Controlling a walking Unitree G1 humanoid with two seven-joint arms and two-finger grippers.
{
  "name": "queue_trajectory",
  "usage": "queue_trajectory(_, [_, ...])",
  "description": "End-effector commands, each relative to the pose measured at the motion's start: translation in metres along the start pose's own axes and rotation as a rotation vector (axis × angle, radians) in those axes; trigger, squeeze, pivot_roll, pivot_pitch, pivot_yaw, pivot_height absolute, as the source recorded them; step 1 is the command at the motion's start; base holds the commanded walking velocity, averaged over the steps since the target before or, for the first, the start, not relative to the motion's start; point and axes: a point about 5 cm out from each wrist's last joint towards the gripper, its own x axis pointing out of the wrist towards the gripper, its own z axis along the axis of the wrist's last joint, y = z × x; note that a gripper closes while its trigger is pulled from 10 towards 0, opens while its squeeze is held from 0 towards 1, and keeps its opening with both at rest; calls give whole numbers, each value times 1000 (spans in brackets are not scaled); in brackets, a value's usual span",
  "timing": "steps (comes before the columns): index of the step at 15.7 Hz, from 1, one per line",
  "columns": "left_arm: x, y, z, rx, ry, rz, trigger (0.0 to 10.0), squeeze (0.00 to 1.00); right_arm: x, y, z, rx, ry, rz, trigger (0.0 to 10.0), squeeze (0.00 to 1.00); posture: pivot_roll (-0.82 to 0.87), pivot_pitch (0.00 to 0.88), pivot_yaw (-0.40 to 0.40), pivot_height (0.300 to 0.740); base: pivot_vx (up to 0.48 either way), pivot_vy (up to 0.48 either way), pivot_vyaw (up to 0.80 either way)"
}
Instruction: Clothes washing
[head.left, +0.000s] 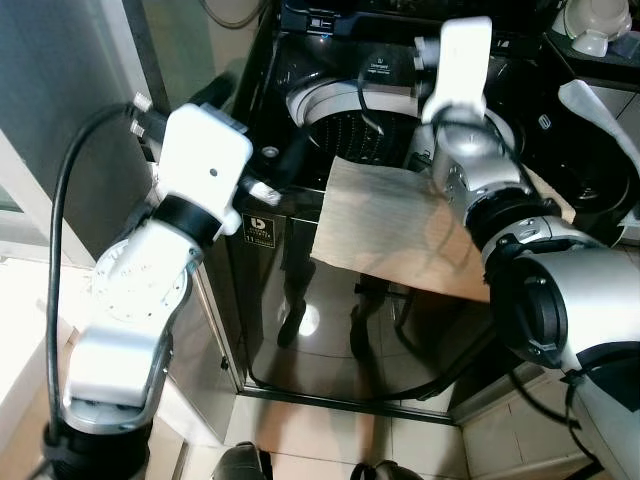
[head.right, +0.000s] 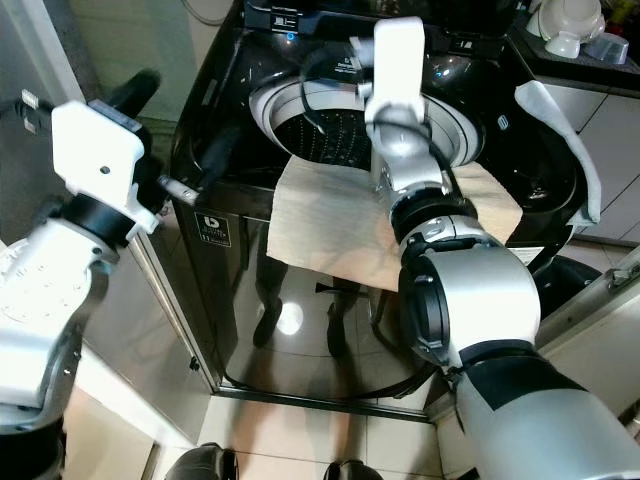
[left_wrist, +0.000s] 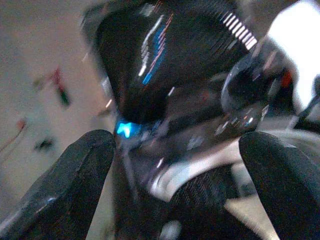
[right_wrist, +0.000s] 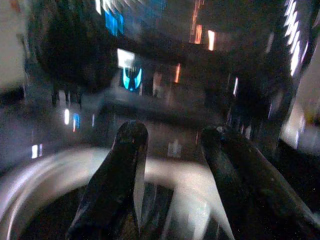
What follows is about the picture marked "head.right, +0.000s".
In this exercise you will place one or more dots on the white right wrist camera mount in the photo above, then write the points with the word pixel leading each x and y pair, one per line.
pixel 400 60

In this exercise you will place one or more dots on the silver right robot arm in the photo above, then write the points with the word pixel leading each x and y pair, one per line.
pixel 490 300

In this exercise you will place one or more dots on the black robot foot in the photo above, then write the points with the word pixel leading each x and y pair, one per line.
pixel 200 462
pixel 350 470

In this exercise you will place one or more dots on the beige cloth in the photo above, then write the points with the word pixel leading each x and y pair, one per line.
pixel 320 220

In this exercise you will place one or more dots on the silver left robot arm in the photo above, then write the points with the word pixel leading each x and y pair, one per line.
pixel 50 300

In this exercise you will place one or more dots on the black glossy washing machine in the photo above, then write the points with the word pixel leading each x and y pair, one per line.
pixel 260 300

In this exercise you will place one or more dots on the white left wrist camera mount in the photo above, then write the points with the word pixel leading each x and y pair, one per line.
pixel 95 150

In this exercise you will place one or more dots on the black left robot foot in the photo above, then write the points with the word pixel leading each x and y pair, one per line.
pixel 200 462

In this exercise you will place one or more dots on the white round kitchen appliance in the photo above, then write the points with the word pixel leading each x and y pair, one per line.
pixel 565 20

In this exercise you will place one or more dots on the white counter cabinet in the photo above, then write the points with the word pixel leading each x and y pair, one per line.
pixel 610 140

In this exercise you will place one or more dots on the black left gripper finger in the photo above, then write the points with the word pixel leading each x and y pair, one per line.
pixel 137 90
pixel 215 160

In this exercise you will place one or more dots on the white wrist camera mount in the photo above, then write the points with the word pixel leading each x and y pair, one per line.
pixel 400 60
pixel 95 150

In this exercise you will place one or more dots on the black right robot foot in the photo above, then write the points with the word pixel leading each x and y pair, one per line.
pixel 350 470

